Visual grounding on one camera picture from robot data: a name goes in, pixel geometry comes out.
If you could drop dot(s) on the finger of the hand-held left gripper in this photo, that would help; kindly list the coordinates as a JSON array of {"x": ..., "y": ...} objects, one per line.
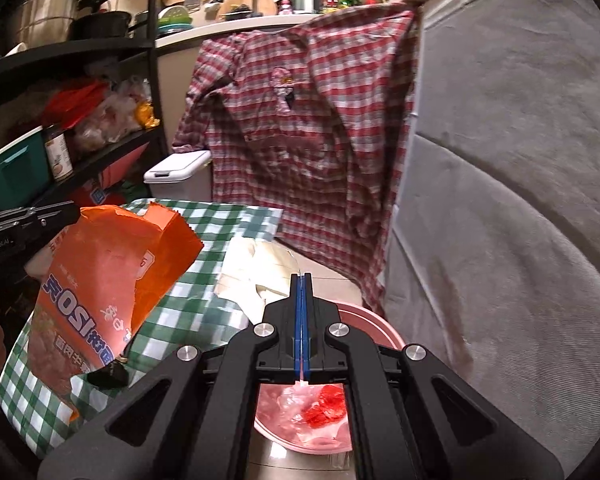
[{"x": 45, "y": 215}]

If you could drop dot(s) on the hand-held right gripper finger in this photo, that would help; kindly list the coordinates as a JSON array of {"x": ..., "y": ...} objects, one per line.
[
  {"x": 306, "y": 310},
  {"x": 298, "y": 310}
]

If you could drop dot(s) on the pink plastic basin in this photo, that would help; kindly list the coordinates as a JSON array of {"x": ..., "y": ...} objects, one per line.
[{"x": 375, "y": 327}]

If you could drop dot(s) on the orange snack bag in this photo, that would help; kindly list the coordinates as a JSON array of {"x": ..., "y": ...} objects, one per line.
[{"x": 105, "y": 270}]

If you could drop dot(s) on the clear plastic wrapper red print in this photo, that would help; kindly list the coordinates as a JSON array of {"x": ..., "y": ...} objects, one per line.
[{"x": 325, "y": 405}]

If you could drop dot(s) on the teal storage box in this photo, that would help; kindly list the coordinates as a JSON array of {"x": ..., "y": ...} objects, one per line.
[{"x": 15, "y": 170}]

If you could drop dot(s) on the labelled jar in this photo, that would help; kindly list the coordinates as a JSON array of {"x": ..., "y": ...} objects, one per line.
[{"x": 59, "y": 155}]

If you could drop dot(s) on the beige paper napkin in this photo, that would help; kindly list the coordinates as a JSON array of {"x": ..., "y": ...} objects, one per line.
[{"x": 250, "y": 270}]

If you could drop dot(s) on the red bag with blue label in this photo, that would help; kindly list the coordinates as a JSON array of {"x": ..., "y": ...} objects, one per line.
[{"x": 122, "y": 165}]

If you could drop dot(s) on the green checkered tablecloth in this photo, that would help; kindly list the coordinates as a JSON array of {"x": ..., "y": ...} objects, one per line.
[{"x": 210, "y": 280}]

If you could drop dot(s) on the red plastic bag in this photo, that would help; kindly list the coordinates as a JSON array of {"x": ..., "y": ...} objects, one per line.
[{"x": 72, "y": 102}]

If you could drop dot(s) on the clear plastic bag of food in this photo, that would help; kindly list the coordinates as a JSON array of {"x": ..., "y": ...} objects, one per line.
[{"x": 110, "y": 115}]

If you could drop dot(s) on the white lidded bin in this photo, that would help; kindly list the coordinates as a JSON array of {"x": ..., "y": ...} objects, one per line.
[{"x": 175, "y": 167}]

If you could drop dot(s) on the yellow packet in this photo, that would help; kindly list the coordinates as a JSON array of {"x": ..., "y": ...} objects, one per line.
[{"x": 146, "y": 115}]

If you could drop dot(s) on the red plaid shirt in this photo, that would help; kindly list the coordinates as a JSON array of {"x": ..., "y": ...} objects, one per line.
[{"x": 305, "y": 160}]

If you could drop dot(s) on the black binder clip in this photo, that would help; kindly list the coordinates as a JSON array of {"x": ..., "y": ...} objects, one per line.
[{"x": 109, "y": 374}]

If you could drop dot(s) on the black shelf rack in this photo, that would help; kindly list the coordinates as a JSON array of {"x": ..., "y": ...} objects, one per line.
[{"x": 80, "y": 51}]

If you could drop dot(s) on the black pot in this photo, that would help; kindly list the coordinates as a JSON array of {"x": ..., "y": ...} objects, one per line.
[{"x": 102, "y": 25}]

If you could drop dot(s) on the steel pot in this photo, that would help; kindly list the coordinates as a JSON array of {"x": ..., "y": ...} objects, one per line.
[{"x": 50, "y": 5}]

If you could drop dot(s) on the grey cloth cover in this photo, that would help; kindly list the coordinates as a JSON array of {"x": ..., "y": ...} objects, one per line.
[{"x": 505, "y": 185}]

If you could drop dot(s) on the stack of green bowls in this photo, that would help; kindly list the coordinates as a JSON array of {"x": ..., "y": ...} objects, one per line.
[{"x": 175, "y": 19}]

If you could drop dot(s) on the wooden cutting board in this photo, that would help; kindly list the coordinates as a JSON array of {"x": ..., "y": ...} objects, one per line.
[{"x": 265, "y": 5}]

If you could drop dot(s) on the pink figurine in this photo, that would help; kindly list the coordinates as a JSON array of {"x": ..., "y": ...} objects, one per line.
[{"x": 284, "y": 5}]

